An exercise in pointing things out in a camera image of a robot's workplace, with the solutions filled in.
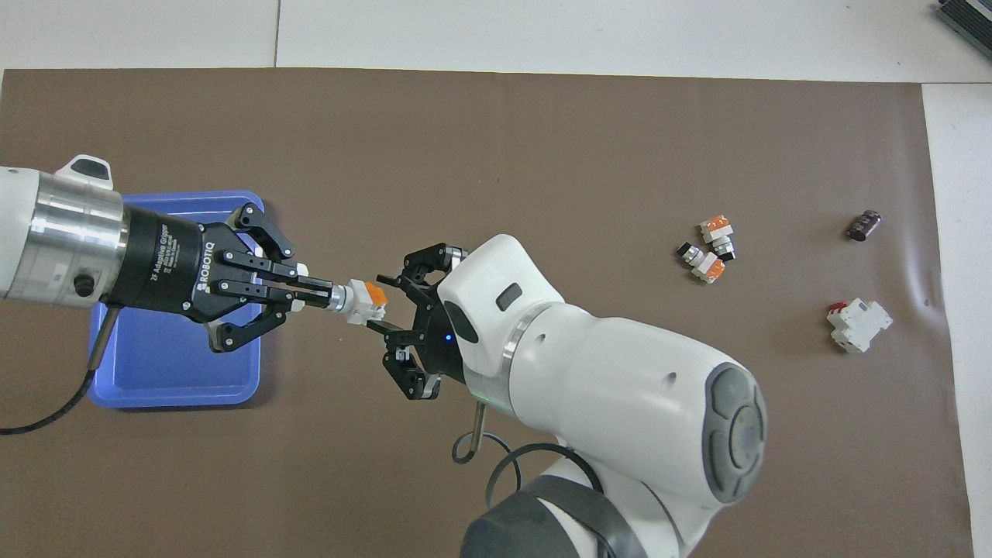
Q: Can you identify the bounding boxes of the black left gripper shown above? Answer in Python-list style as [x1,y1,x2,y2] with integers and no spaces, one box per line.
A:
[103,202,335,354]

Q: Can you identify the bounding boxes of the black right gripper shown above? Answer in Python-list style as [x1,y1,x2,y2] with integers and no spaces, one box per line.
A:
[367,242,476,402]

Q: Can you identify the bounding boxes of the selector switch green orange block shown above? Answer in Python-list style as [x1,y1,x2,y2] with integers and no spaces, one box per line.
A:
[329,278,389,326]

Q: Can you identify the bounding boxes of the blue plastic tray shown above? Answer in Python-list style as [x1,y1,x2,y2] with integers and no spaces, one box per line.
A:
[87,190,266,409]

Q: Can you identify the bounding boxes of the brown table mat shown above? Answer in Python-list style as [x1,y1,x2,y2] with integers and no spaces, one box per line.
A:
[0,68,976,558]

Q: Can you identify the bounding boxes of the white circuit breaker red lever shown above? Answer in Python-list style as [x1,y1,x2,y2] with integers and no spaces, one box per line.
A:
[826,298,894,354]

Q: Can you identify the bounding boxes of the black electronic box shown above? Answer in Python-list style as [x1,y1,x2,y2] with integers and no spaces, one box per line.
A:
[934,0,992,40]

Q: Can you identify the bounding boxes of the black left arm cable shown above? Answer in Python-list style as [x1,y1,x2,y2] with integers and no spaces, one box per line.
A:
[0,305,122,436]

